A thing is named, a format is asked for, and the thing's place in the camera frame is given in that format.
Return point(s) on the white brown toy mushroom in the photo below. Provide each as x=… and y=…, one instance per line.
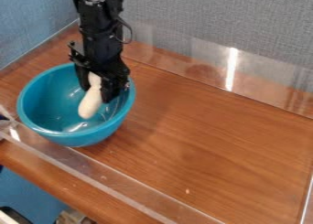
x=91, y=100

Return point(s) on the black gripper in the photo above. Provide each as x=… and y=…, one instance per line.
x=99, y=54

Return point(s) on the clear acrylic barrier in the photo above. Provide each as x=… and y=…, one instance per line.
x=266, y=80
x=19, y=56
x=99, y=176

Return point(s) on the clear acrylic left barrier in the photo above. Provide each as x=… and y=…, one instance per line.
x=19, y=56

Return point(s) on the clear acrylic front barrier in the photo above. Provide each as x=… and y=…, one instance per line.
x=99, y=176

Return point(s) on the blue bowl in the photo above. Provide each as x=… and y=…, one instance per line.
x=48, y=109

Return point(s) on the clear acrylic back barrier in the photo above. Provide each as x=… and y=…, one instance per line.
x=266, y=80

